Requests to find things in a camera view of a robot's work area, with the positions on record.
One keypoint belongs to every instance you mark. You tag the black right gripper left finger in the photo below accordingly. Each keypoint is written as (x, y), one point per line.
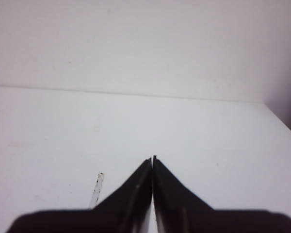
(123, 211)

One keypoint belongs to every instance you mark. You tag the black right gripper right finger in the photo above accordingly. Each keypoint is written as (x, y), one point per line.
(178, 210)

